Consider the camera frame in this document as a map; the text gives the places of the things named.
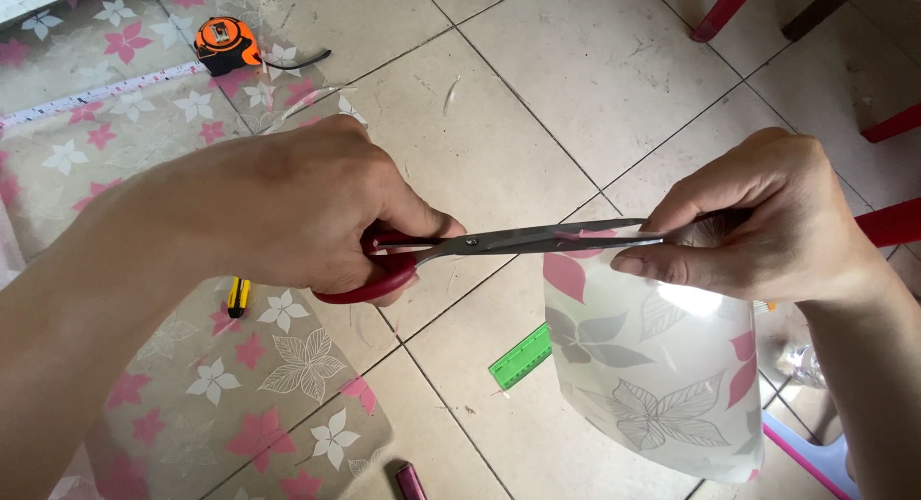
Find person's left hand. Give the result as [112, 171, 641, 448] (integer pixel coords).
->
[140, 115, 467, 307]

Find person's right hand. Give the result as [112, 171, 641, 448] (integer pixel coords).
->
[612, 128, 890, 304]

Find cut floral plastic sheet piece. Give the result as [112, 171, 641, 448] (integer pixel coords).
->
[543, 219, 765, 484]

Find red-handled scissors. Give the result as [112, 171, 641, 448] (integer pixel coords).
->
[313, 218, 666, 305]

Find yellow black utility knife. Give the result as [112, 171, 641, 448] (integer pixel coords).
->
[227, 277, 252, 320]

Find red chair leg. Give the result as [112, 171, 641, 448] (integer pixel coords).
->
[855, 198, 921, 249]
[861, 103, 921, 144]
[691, 0, 762, 43]

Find clear plastic scrap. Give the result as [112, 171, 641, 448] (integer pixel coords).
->
[754, 302, 828, 390]

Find orange black tape measure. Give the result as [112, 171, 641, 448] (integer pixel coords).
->
[0, 16, 332, 130]

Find large floral plastic sheet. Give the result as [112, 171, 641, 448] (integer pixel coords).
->
[0, 0, 394, 500]

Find dark brown furniture leg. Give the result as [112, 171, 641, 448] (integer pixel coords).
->
[781, 0, 869, 42]

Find pale blue plastic stool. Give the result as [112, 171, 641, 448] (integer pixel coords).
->
[761, 405, 862, 500]

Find green plastic ruler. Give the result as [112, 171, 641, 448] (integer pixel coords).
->
[488, 323, 554, 392]

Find maroon pen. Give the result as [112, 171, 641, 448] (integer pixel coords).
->
[395, 463, 428, 500]

